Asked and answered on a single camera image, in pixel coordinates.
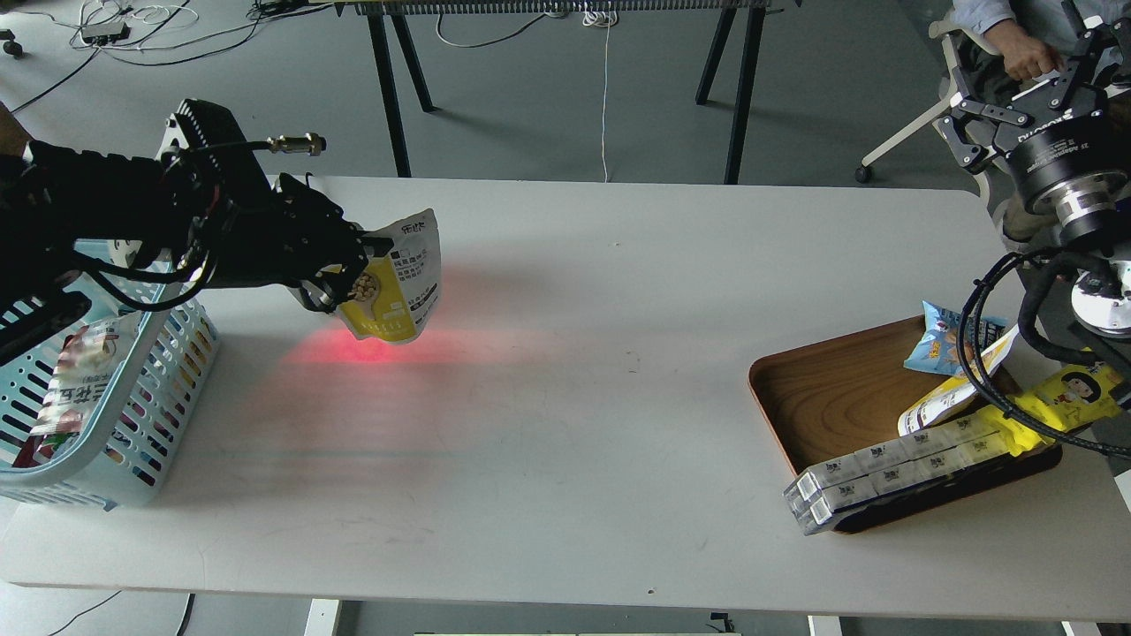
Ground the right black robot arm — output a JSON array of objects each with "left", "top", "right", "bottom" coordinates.
[{"left": 936, "top": 1, "right": 1128, "bottom": 458}]

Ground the light blue plastic basket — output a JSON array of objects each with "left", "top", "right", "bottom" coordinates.
[{"left": 1, "top": 275, "right": 219, "bottom": 512}]

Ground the red white snack bag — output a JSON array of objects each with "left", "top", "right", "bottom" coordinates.
[{"left": 12, "top": 313, "right": 141, "bottom": 469}]

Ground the long white box pack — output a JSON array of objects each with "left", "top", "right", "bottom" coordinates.
[{"left": 782, "top": 416, "right": 1010, "bottom": 535}]

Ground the white hanging cable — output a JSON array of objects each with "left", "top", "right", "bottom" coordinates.
[{"left": 581, "top": 7, "right": 619, "bottom": 184}]

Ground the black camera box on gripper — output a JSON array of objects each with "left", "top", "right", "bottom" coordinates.
[{"left": 157, "top": 98, "right": 327, "bottom": 222}]

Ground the seated person's hand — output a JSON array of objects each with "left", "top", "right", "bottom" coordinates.
[{"left": 998, "top": 35, "right": 1064, "bottom": 81}]

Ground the blue snack bag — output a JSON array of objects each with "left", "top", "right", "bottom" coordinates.
[{"left": 903, "top": 300, "right": 1007, "bottom": 377}]

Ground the black leg background table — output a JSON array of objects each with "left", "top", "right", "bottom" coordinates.
[{"left": 312, "top": 5, "right": 769, "bottom": 184}]

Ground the brown wooden tray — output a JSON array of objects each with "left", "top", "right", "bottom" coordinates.
[{"left": 748, "top": 315, "right": 1063, "bottom": 533}]

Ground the floor cables and power strip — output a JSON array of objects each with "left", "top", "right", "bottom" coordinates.
[{"left": 0, "top": 0, "right": 337, "bottom": 117}]

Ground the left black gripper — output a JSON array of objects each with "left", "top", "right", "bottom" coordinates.
[{"left": 201, "top": 173, "right": 392, "bottom": 313}]

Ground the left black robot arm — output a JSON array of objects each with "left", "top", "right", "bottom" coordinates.
[{"left": 3, "top": 134, "right": 392, "bottom": 363}]

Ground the yellow white snack pouch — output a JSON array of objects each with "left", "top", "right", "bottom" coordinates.
[{"left": 336, "top": 207, "right": 441, "bottom": 344}]

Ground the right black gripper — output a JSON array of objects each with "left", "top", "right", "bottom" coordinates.
[{"left": 935, "top": 0, "right": 1131, "bottom": 222}]

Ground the yellow cartoon snack pack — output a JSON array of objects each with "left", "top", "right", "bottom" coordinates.
[{"left": 974, "top": 362, "right": 1126, "bottom": 458}]

